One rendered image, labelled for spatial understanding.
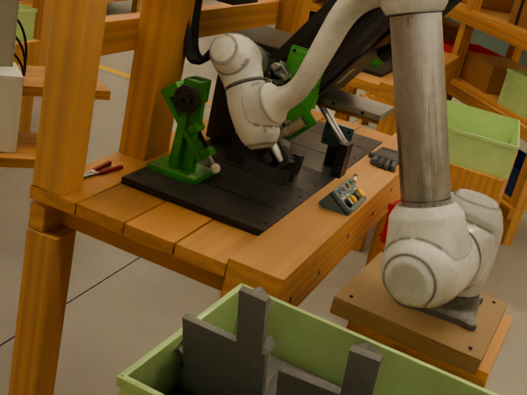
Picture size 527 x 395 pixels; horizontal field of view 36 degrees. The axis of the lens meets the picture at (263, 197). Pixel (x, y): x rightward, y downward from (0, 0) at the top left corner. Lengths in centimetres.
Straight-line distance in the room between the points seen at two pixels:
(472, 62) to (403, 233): 403
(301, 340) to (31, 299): 87
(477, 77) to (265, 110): 367
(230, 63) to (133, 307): 161
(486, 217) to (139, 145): 103
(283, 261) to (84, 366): 126
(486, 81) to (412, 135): 382
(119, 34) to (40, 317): 77
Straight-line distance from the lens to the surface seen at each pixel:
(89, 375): 290
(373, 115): 240
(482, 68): 545
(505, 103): 512
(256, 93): 192
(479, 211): 176
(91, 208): 198
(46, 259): 211
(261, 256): 185
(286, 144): 236
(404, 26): 157
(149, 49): 225
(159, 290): 346
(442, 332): 178
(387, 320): 176
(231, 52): 192
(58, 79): 195
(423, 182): 159
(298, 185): 233
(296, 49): 235
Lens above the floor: 170
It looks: 21 degrees down
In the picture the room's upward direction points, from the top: 13 degrees clockwise
